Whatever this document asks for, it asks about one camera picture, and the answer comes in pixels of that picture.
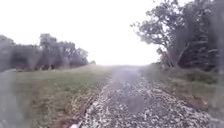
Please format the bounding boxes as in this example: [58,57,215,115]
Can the dense dark trees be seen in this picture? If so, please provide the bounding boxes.
[130,0,224,73]

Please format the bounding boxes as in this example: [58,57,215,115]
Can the grass verge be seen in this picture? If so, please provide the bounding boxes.
[139,63,224,118]

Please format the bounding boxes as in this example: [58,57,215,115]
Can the row of trees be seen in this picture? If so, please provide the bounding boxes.
[0,32,97,73]

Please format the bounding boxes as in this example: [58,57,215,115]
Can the grass field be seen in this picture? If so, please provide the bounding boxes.
[0,64,116,128]

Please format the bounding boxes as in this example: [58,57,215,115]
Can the grey gravel path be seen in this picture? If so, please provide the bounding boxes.
[69,65,214,128]

